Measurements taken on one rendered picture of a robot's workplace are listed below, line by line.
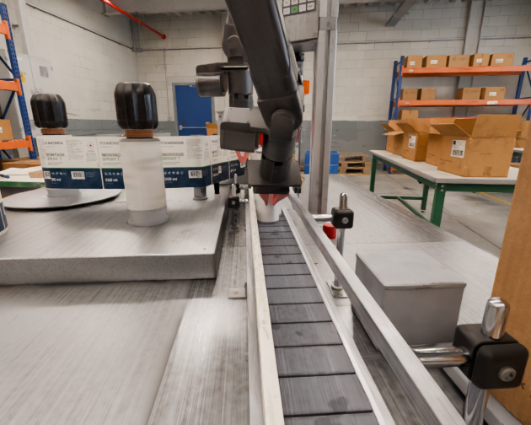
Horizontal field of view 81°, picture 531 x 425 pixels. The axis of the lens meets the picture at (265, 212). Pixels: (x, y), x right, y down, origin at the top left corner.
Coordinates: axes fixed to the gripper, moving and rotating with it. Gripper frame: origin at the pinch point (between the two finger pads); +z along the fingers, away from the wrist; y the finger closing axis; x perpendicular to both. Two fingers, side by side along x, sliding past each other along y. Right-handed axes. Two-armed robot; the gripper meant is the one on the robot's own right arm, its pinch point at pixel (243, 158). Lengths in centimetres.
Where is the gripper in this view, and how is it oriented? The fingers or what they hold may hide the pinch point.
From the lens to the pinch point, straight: 76.9
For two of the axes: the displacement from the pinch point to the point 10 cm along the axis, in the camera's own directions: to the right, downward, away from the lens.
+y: 0.6, 2.8, -9.6
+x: 10.0, -0.2, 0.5
